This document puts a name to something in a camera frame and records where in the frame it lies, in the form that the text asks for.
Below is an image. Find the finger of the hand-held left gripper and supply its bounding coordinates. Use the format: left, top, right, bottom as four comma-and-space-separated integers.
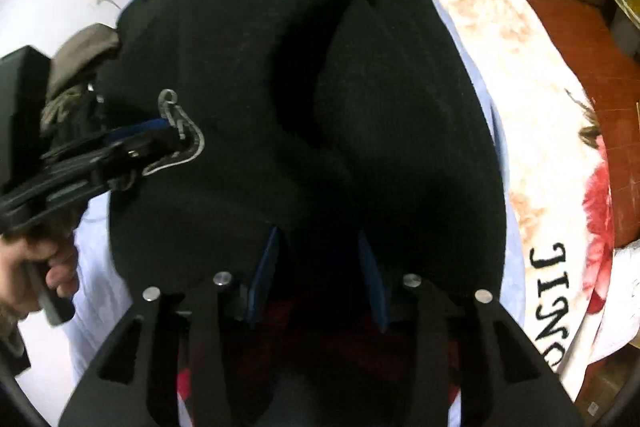
47, 134, 187, 208
47, 117, 175, 160

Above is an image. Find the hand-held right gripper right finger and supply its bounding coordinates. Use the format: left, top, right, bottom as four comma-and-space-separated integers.
357, 229, 583, 427

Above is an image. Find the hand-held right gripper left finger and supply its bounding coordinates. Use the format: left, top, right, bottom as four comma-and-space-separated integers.
59, 227, 283, 427

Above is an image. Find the black varsity jacket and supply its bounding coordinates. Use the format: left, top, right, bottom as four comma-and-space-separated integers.
95, 0, 507, 427

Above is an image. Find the person's left hand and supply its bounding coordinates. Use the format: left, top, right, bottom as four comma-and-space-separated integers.
0, 232, 81, 324

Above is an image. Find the olive green garment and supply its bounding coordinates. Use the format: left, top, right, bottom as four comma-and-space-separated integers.
40, 24, 122, 138

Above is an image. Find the light blue bed sheet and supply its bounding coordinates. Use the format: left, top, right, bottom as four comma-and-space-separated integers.
72, 0, 527, 427

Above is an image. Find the floral printed blanket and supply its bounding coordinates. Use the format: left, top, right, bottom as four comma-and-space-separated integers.
385, 0, 640, 377

